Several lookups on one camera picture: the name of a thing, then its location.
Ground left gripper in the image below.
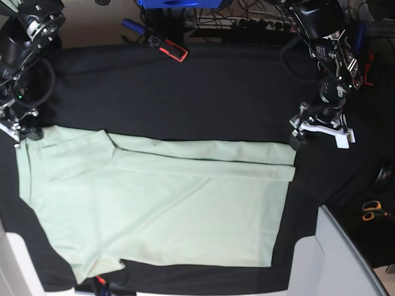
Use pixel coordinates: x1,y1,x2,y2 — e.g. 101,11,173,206
289,99,347,151

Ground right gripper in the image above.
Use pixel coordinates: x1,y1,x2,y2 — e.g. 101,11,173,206
1,101,43,141

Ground light green T-shirt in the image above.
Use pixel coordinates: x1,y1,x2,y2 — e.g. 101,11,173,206
15,126,296,282

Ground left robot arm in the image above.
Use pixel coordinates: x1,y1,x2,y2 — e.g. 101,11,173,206
279,1,363,150

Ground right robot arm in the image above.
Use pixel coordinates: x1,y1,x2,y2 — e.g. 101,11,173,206
1,1,65,145

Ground white bin right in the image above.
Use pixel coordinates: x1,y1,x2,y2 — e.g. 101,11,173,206
287,205,388,296

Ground white bin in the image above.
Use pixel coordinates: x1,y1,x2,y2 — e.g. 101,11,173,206
1,223,46,296
287,205,388,296

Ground blue tube right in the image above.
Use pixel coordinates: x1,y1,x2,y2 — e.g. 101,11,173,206
354,23,366,55

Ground white power strip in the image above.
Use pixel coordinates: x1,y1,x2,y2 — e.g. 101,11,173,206
185,15,295,32

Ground white bin left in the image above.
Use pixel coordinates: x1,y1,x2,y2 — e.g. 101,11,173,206
1,223,46,296

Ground orange black tool on table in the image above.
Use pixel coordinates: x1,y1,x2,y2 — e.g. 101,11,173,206
148,35,189,62

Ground red blue tool bottom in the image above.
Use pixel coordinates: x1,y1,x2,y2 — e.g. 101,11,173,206
91,275,136,296

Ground blue box at top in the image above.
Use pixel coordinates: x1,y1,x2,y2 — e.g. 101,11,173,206
137,0,222,9

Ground orange handled scissors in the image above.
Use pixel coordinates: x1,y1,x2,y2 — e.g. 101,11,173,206
362,200,394,221

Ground orange black bracket right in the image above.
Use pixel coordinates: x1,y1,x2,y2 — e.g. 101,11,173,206
364,52,375,86

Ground blue handle tool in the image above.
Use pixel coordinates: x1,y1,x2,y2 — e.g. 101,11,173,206
121,18,147,35

